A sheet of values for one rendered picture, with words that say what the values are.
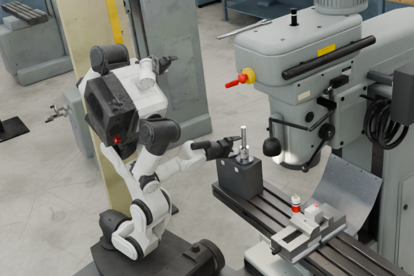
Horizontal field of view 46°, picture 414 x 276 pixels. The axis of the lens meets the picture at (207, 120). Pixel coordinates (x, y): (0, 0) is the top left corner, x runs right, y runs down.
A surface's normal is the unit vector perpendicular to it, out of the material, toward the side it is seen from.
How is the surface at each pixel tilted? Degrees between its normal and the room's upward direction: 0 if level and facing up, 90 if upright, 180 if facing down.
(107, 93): 35
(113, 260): 0
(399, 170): 89
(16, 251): 0
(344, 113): 90
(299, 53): 90
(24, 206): 0
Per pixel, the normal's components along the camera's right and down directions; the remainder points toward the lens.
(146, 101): 0.32, -0.58
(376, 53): 0.56, 0.33
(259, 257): -0.11, -0.87
